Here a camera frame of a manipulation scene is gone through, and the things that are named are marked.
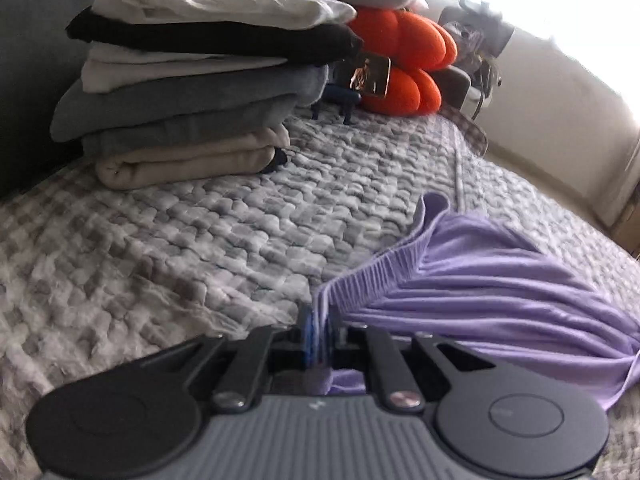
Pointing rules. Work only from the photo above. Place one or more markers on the beige curtain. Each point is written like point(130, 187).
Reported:
point(625, 180)

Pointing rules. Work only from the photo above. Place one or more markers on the orange pumpkin cushion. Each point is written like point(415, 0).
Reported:
point(415, 40)

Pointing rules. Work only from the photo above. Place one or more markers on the stack of folded clothes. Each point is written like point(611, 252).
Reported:
point(175, 105)

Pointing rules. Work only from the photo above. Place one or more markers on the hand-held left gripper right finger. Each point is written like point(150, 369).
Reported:
point(325, 340)

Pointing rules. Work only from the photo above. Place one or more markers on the wooden shelf unit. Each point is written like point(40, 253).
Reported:
point(630, 240)

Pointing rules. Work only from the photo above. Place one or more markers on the grey office chair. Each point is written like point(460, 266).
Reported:
point(502, 37)

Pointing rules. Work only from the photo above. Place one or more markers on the purple pants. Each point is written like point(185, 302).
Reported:
point(475, 280)

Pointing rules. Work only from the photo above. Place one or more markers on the grey backpack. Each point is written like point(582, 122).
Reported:
point(470, 40)

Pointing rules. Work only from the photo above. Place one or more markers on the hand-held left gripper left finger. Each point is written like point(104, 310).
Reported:
point(305, 340)

